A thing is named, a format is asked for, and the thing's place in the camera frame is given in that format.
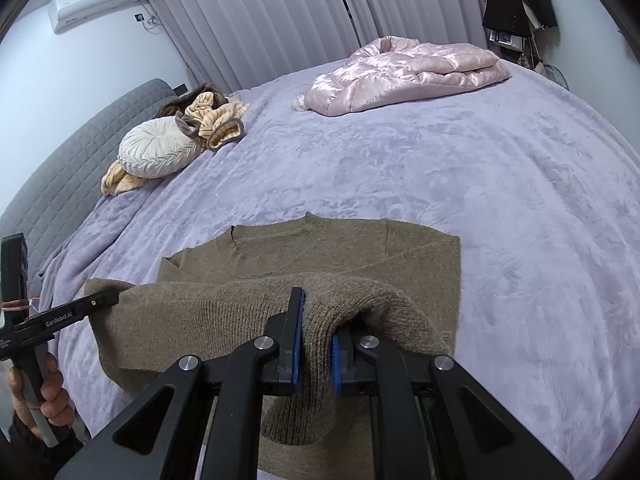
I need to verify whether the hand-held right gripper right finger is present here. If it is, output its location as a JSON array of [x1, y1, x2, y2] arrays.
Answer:
[[330, 327, 576, 480]]

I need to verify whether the white round pleated pillow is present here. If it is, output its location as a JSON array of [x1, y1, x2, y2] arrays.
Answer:
[[118, 117, 201, 179]]

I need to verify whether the small taupe cloth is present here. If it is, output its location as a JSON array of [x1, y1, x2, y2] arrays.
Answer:
[[174, 114, 203, 138]]

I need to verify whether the person's left hand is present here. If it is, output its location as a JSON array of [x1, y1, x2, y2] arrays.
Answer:
[[7, 352, 73, 441]]

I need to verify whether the grey quilted headboard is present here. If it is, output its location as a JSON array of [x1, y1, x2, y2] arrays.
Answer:
[[0, 78, 183, 281]]

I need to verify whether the pink quilted jacket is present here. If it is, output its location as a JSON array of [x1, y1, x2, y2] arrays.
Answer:
[[292, 35, 512, 118]]

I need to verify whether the black hanging handbag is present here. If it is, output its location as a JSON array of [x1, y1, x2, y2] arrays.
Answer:
[[481, 0, 533, 38]]

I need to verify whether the brown fuzzy garment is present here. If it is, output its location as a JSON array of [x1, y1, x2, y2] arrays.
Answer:
[[155, 82, 226, 118]]

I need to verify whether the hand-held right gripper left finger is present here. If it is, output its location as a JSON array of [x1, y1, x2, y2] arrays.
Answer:
[[52, 287, 307, 480]]

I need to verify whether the olive knit sweater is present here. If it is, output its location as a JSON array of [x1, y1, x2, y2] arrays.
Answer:
[[82, 212, 462, 480]]

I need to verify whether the person's left forearm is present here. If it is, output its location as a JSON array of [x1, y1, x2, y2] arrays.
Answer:
[[0, 412, 83, 480]]

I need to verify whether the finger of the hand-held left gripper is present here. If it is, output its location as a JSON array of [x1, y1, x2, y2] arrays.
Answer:
[[75, 291, 121, 317]]

